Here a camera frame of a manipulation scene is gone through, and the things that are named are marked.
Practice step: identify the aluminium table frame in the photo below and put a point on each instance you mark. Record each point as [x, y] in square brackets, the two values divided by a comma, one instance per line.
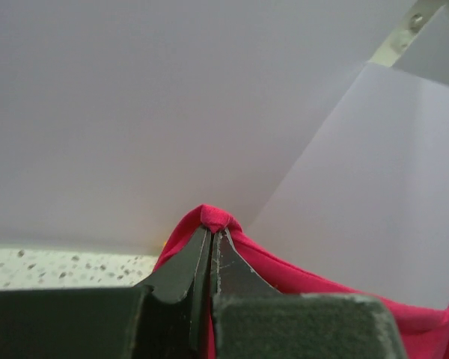
[406, 31]

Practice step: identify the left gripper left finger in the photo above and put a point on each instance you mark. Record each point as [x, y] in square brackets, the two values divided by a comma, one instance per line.
[163, 316]

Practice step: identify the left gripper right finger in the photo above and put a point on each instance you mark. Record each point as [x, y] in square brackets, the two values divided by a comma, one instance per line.
[252, 319]

